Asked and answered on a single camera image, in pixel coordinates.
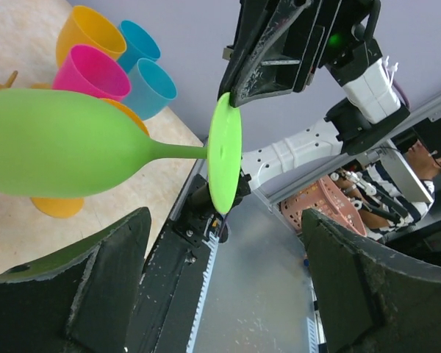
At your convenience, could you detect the seated person striped shirt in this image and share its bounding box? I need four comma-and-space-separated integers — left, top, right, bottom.
330, 138, 441, 243

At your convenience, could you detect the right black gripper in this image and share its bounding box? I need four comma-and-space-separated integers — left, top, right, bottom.
218, 1, 381, 107

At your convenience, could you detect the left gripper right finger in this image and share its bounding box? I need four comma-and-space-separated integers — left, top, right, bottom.
301, 209, 441, 352

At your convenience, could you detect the green wine glass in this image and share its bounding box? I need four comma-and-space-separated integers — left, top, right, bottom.
0, 88, 242, 214

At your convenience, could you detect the gold wire glass rack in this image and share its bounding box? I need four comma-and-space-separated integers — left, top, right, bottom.
0, 69, 19, 91

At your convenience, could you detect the pink plastic basket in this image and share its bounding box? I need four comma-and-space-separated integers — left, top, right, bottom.
280, 176, 367, 237

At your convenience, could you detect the light blue wine glass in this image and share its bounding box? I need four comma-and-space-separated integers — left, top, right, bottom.
122, 58, 178, 121

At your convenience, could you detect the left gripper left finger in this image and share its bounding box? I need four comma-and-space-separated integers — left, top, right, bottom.
0, 207, 151, 352

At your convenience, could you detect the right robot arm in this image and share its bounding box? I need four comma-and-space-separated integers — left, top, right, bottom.
218, 1, 409, 196

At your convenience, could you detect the orange wine glass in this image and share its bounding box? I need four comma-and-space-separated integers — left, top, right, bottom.
56, 5, 127, 68
30, 99, 150, 218

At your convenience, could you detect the magenta wine glass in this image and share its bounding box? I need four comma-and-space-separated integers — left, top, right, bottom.
51, 44, 132, 101

